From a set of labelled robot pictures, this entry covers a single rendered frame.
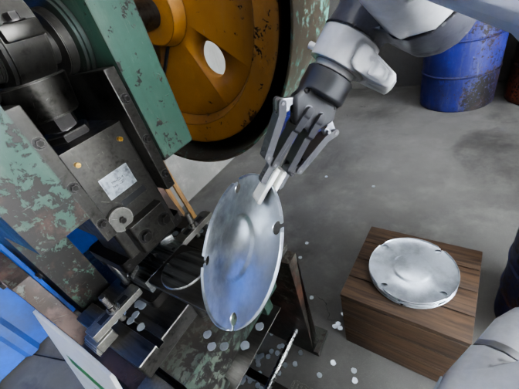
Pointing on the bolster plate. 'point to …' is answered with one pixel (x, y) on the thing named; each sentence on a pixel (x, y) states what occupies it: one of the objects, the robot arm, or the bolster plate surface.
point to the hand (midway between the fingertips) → (269, 184)
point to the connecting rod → (34, 70)
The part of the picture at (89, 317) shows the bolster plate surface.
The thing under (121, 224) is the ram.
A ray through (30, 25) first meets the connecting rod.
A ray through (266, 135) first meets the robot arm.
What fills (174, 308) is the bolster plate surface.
